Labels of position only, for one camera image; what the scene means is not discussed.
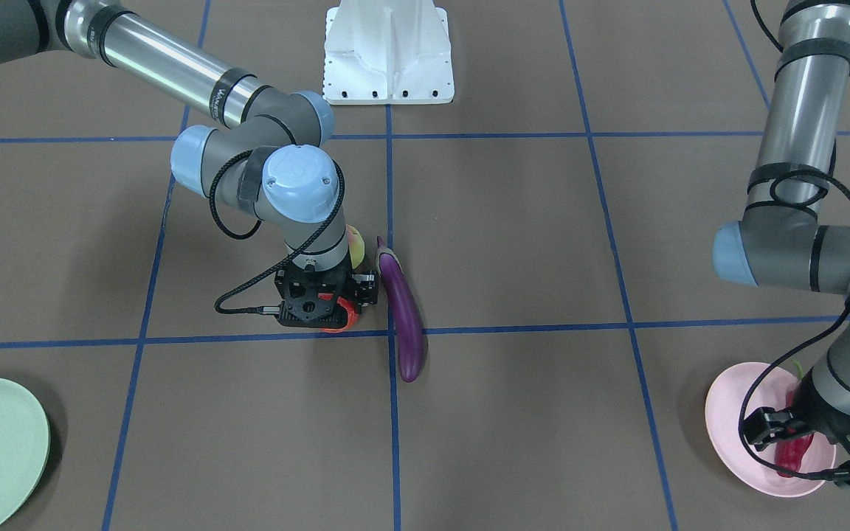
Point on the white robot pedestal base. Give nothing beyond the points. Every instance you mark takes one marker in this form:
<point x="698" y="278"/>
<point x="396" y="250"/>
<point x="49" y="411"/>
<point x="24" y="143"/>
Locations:
<point x="388" y="53"/>

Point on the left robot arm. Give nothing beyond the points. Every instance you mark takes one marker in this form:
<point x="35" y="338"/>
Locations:
<point x="795" y="228"/>

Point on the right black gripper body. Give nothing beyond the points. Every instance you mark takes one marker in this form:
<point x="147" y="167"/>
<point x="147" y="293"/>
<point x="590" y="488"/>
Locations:
<point x="365" y="289"/>

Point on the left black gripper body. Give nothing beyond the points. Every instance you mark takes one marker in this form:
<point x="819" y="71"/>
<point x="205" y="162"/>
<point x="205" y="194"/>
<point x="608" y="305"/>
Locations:
<point x="814" y="414"/>

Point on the pink plate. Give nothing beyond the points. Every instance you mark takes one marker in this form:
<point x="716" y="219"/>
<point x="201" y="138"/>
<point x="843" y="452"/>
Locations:
<point x="722" y="409"/>

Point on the red orange pomegranate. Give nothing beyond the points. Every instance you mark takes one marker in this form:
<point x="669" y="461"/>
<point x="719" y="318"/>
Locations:
<point x="344" y="318"/>

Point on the purple eggplant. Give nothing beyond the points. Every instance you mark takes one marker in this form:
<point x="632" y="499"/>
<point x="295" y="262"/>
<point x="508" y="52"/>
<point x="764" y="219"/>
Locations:
<point x="411" y="342"/>

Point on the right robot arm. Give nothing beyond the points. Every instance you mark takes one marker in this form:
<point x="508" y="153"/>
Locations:
<point x="264" y="156"/>

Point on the red chili pepper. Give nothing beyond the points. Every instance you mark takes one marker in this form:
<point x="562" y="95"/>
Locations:
<point x="789" y="454"/>

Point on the peach with brown stem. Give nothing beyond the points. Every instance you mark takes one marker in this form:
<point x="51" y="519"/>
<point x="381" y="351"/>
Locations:
<point x="356" y="247"/>

